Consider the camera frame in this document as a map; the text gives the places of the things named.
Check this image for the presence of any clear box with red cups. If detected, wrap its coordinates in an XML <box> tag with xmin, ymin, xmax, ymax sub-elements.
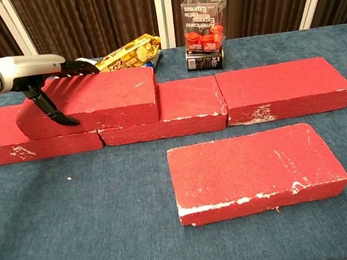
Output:
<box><xmin>179</xmin><ymin>0</ymin><xmax>236</xmax><ymax>57</ymax></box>

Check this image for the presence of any white green snack bag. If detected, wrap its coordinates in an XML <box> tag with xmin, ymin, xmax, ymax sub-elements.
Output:
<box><xmin>74</xmin><ymin>54</ymin><xmax>97</xmax><ymax>64</ymax></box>

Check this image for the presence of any yellow biscuit package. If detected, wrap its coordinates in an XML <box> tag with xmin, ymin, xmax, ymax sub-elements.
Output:
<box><xmin>92</xmin><ymin>32</ymin><xmax>165</xmax><ymax>74</ymax></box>

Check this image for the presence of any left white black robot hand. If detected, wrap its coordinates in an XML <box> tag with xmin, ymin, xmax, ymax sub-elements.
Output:
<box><xmin>0</xmin><ymin>44</ymin><xmax>108</xmax><ymax>136</ymax></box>

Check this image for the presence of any blue table cloth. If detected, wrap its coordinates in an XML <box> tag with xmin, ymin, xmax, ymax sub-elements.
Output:
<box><xmin>0</xmin><ymin>22</ymin><xmax>347</xmax><ymax>260</ymax></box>

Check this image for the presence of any black printed box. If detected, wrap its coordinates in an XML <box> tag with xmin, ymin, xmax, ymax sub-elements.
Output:
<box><xmin>184</xmin><ymin>45</ymin><xmax>227</xmax><ymax>74</ymax></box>

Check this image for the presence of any blue white toothpaste tube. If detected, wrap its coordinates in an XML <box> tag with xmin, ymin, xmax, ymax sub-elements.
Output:
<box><xmin>145</xmin><ymin>52</ymin><xmax>165</xmax><ymax>74</ymax></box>

